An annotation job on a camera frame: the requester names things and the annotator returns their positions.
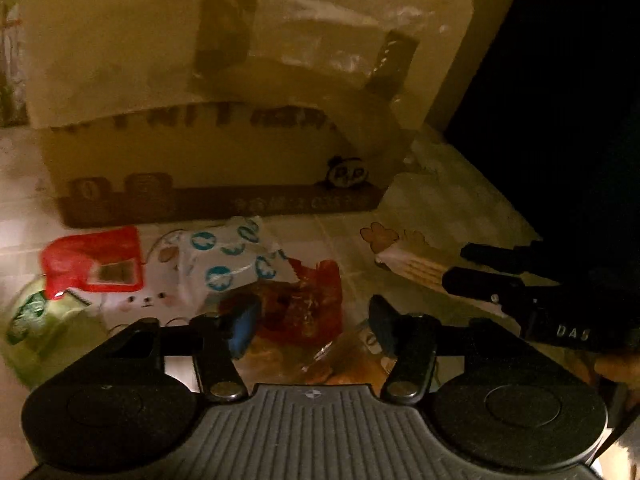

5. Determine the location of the clear plastic box liner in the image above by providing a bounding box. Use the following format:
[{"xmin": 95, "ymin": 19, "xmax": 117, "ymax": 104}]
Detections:
[{"xmin": 22, "ymin": 0, "xmax": 474, "ymax": 161}]

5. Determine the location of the red transparent snack packet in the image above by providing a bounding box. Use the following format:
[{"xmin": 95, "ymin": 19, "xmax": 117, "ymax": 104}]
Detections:
[{"xmin": 220, "ymin": 257, "xmax": 344, "ymax": 347}]

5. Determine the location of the bright green snack packet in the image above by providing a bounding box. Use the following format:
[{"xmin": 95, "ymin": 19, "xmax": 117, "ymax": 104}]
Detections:
[{"xmin": 4, "ymin": 285, "xmax": 109, "ymax": 389}]

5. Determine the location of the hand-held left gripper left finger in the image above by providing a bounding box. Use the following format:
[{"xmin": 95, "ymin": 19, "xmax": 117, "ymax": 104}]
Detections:
[{"xmin": 100, "ymin": 294, "xmax": 261, "ymax": 404}]

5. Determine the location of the clear packet of brown snacks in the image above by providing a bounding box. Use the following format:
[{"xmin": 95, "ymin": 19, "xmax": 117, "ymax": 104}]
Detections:
[{"xmin": 235, "ymin": 327, "xmax": 401, "ymax": 389}]

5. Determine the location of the brown cardboard box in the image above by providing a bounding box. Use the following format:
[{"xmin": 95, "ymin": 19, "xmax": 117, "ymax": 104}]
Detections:
[{"xmin": 22, "ymin": 0, "xmax": 474, "ymax": 229}]

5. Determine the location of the white packet with blue circles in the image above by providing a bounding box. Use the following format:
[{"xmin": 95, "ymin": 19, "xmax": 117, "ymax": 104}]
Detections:
[{"xmin": 177, "ymin": 215, "xmax": 299, "ymax": 307}]

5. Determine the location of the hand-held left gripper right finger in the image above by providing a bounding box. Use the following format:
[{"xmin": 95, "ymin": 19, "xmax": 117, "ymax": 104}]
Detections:
[{"xmin": 369, "ymin": 295, "xmax": 536, "ymax": 405}]

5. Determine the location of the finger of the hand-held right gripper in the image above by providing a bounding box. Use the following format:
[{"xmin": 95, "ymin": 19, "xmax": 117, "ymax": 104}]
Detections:
[
  {"xmin": 460, "ymin": 241, "xmax": 551, "ymax": 276},
  {"xmin": 442, "ymin": 266, "xmax": 556, "ymax": 328}
]

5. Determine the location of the person's right hand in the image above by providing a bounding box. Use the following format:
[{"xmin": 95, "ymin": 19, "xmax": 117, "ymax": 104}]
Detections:
[{"xmin": 595, "ymin": 352, "xmax": 640, "ymax": 396}]

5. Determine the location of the striped brown white snack packet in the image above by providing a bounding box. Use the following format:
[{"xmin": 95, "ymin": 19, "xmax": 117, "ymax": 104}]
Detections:
[{"xmin": 375, "ymin": 232, "xmax": 516, "ymax": 320}]

